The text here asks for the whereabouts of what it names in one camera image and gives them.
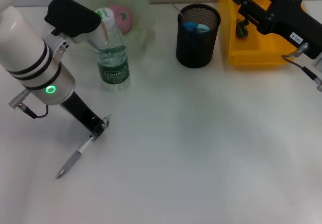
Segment black mesh pen cup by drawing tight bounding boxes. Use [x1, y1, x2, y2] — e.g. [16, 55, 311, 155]
[176, 4, 222, 69]

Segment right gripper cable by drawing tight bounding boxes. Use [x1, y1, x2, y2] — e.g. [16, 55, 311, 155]
[281, 42, 322, 93]

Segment blue turquoise scissors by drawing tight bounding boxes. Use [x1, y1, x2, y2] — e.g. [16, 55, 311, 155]
[183, 21, 211, 34]

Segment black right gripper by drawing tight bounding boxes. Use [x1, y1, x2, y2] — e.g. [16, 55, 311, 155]
[230, 0, 322, 60]

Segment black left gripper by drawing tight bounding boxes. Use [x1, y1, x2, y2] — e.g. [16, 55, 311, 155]
[59, 91, 111, 141]

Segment silver white pen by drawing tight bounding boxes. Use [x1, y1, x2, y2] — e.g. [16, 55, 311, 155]
[55, 113, 113, 180]

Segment green plastic wrapper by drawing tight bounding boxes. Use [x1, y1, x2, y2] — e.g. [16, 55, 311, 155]
[235, 19, 250, 39]

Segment clear water bottle green label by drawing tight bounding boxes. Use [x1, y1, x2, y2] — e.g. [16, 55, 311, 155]
[94, 6, 132, 92]

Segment green glass fruit plate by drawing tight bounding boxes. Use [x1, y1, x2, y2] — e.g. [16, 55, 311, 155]
[66, 0, 158, 57]

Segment clear plastic ruler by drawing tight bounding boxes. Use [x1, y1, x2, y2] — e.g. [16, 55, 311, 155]
[171, 2, 187, 25]

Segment yellow plastic storage bin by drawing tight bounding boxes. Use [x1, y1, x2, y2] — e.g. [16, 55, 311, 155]
[217, 0, 308, 66]

